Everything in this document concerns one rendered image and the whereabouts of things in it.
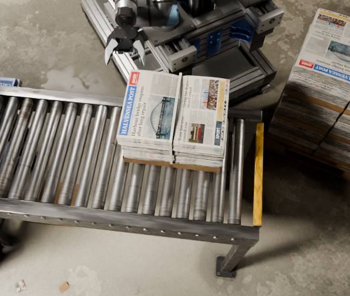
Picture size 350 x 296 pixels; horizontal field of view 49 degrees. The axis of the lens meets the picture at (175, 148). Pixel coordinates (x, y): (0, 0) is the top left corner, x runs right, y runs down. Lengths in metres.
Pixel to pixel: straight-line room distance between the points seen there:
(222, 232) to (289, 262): 0.92
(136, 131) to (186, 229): 0.40
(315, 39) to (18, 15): 2.23
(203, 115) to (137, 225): 0.47
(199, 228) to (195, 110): 0.43
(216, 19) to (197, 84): 0.69
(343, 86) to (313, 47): 0.22
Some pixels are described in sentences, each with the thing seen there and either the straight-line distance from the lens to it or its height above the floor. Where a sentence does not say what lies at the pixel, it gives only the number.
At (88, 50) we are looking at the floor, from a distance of 2.93.
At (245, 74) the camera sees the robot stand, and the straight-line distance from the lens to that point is 2.50.
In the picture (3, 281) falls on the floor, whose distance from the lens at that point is 2.41.
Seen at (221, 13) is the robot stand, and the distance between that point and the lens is 2.09.
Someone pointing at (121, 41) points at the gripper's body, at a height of 1.23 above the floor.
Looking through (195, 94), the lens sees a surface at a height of 1.03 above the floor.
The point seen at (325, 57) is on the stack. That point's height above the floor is 0.83.
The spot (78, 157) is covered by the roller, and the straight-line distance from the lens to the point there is 1.59.
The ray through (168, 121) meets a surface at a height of 1.03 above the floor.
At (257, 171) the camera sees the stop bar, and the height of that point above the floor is 0.82.
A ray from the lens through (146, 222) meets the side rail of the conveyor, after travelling 1.45.
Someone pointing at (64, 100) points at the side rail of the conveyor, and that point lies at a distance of 1.73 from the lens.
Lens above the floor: 2.20
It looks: 64 degrees down
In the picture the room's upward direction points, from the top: 1 degrees counter-clockwise
